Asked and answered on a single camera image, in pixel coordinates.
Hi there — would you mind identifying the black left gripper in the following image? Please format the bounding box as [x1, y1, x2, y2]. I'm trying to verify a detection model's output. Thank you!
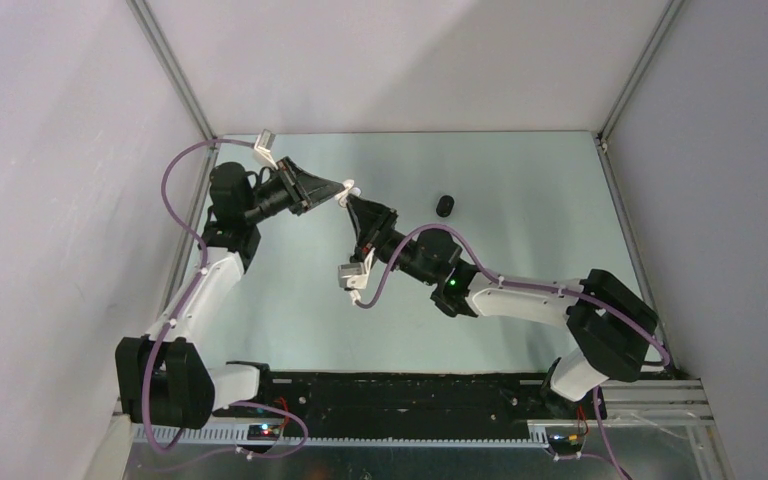
[242, 157, 344, 225]

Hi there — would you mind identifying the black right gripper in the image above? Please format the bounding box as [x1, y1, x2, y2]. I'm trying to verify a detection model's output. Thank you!
[347, 194, 436, 287]

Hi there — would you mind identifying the white earbud charging case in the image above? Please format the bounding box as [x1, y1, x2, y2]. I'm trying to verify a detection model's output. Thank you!
[334, 179, 362, 208]

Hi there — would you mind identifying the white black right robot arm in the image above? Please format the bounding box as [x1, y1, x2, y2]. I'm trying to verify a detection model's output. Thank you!
[338, 193, 669, 418]

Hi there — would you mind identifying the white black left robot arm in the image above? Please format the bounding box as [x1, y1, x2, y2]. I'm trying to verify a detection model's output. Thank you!
[115, 157, 353, 429]

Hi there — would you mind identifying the black cylindrical cap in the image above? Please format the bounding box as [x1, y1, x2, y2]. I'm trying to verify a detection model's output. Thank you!
[435, 195, 455, 218]

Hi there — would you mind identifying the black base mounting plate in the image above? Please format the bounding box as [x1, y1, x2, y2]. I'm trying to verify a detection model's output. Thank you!
[215, 371, 606, 442]

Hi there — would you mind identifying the left controller board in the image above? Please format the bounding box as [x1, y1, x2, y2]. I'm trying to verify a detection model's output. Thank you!
[246, 424, 282, 441]

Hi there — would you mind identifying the controller board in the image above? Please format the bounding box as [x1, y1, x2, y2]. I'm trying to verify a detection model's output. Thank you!
[246, 424, 282, 441]
[548, 434, 587, 451]

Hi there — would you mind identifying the right controller board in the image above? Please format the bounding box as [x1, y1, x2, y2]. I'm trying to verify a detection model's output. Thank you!
[548, 434, 587, 451]

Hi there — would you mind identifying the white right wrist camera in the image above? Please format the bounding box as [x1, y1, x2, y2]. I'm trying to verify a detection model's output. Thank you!
[337, 256, 375, 309]

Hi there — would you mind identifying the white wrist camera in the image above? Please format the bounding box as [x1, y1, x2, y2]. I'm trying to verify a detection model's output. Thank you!
[252, 129, 279, 171]
[337, 256, 375, 309]

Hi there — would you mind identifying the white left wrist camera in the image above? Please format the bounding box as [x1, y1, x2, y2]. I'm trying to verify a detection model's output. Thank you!
[252, 129, 279, 171]

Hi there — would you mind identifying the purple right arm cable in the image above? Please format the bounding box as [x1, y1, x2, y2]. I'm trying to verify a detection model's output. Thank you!
[354, 223, 673, 478]

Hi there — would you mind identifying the aluminium frame post left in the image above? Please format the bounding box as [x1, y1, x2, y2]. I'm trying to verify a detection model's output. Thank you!
[125, 0, 217, 139]

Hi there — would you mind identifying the aluminium frame post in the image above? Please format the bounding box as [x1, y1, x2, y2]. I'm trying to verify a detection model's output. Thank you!
[125, 0, 217, 139]
[596, 0, 686, 153]

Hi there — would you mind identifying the aluminium front rail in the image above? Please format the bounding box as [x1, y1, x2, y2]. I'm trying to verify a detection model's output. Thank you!
[112, 377, 717, 452]

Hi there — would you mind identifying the aluminium frame post right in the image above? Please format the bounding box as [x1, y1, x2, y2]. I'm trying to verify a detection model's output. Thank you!
[596, 0, 686, 153]

